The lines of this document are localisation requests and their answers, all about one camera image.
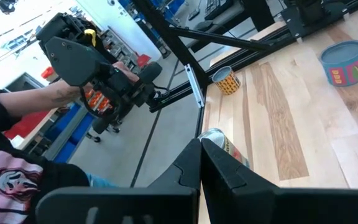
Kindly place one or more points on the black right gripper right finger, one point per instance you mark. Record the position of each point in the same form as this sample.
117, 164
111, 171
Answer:
228, 193

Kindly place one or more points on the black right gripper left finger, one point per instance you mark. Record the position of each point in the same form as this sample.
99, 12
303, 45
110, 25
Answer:
182, 177

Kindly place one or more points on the small yellow patterned can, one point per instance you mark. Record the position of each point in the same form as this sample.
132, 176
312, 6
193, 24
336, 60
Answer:
228, 84

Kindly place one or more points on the teal corn can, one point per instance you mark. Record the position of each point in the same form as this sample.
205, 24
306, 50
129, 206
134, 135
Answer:
343, 70

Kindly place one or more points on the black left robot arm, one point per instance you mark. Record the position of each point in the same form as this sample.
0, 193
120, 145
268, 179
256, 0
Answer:
309, 11

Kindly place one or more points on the person's forearm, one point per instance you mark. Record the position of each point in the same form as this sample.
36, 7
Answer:
42, 96

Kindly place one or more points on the orange storage bins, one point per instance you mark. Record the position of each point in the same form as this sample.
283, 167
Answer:
96, 99

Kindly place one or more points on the blue storage cabinet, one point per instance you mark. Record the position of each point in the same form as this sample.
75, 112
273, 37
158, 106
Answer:
73, 130

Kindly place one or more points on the person's hand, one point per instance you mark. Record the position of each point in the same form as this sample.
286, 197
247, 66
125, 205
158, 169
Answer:
126, 71

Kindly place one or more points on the black computer mouse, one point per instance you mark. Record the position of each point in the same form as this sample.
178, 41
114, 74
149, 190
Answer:
203, 25

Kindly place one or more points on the red storage bin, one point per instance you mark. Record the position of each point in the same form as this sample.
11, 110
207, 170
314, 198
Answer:
26, 124

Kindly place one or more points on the black keyboard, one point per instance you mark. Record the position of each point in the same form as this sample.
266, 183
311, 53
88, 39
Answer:
216, 7

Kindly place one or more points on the white metal bracket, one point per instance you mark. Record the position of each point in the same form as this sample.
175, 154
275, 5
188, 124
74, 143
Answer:
194, 85

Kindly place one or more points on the black table frame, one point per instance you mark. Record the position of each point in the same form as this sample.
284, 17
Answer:
171, 43

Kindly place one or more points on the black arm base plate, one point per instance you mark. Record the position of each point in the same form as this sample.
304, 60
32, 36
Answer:
291, 21

